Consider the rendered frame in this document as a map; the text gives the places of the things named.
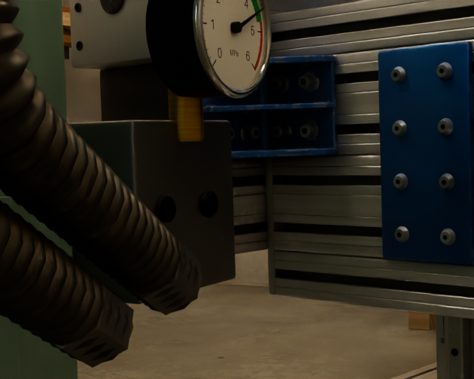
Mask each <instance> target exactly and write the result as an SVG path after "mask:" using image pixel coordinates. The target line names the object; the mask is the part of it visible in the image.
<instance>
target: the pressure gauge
mask: <svg viewBox="0 0 474 379"><path fill-rule="evenodd" d="M262 8H264V9H263V10H262V11H261V12H259V13H258V15H256V16H255V17H254V18H253V19H252V20H250V21H249V22H248V23H247V24H246V25H244V26H243V27H242V31H241V32H240V33H232V32H231V29H230V25H231V23H232V22H240V23H242V22H243V21H245V20H246V19H247V18H248V17H250V16H252V15H253V14H255V13H256V12H258V11H259V10H260V9H262ZM146 36H147V45H148V50H149V52H150V57H151V59H152V62H153V65H154V67H155V69H156V71H157V73H158V75H159V76H160V78H161V79H162V81H163V82H164V84H165V85H166V86H167V87H168V95H169V120H174V121H175V122H176V124H177V140H178V142H179V141H202V139H204V116H203V99H206V98H220V97H230V98H235V99H238V98H244V97H246V96H249V95H250V94H251V93H252V92H254V91H255V90H256V88H257V87H258V86H259V85H260V84H261V82H262V81H263V78H264V77H265V74H266V71H267V68H268V66H269V60H270V56H271V49H272V24H271V17H270V13H269V6H268V2H267V0H148V3H147V12H146Z"/></svg>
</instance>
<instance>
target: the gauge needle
mask: <svg viewBox="0 0 474 379"><path fill-rule="evenodd" d="M263 9H264V8H262V9H260V10H259V11H258V12H256V13H255V14H253V15H252V16H250V17H248V18H247V19H246V20H245V21H243V22H242V23H240V22H232V23H231V25H230V29H231V32H232V33H240V32H241V31H242V27H243V26H244V25H246V24H247V23H248V22H249V21H250V20H252V19H253V18H254V17H255V16H256V15H258V13H259V12H261V11H262V10H263Z"/></svg>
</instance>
